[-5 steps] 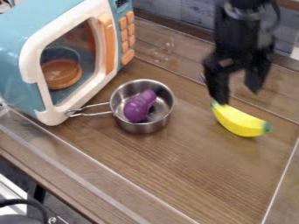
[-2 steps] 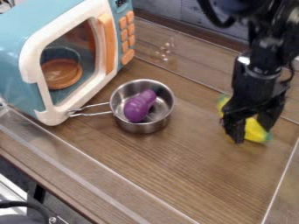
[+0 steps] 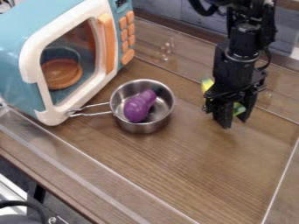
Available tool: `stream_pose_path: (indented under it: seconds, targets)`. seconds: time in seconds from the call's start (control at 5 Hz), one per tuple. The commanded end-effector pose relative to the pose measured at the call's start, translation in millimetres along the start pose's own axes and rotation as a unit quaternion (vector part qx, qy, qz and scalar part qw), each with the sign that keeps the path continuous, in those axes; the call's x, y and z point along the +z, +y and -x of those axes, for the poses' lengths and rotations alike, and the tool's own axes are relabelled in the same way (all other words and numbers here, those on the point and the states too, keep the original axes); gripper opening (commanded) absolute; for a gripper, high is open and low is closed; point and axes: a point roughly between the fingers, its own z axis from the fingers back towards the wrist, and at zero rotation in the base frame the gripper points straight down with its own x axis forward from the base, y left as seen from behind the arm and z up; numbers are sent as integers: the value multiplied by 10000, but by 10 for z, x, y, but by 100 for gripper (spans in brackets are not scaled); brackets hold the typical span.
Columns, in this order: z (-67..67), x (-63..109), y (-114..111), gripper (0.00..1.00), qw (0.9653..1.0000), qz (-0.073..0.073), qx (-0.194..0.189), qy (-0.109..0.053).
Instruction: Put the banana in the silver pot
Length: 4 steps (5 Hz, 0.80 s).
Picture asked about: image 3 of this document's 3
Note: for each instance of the blue toy microwave oven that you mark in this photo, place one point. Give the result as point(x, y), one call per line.
point(91, 31)

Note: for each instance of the silver metal pot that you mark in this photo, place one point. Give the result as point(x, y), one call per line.
point(159, 114)

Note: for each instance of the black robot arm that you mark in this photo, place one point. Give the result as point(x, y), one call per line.
point(251, 26)

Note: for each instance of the yellow toy banana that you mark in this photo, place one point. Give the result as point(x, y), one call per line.
point(239, 109)

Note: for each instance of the purple toy eggplant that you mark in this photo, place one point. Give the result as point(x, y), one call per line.
point(137, 106)

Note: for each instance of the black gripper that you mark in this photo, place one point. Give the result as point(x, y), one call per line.
point(238, 81)

